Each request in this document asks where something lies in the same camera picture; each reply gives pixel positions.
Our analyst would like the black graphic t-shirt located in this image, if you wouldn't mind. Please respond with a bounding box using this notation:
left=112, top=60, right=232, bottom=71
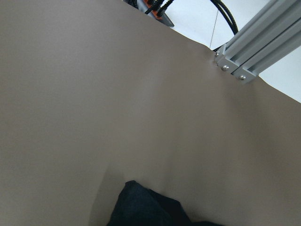
left=107, top=180, right=217, bottom=226

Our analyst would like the grey orange power strip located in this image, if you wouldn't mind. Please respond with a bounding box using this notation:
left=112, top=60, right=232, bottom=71
left=123, top=0, right=174, bottom=28

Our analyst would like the aluminium profile post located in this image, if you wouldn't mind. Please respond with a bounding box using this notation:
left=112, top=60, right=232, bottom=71
left=214, top=0, right=301, bottom=83

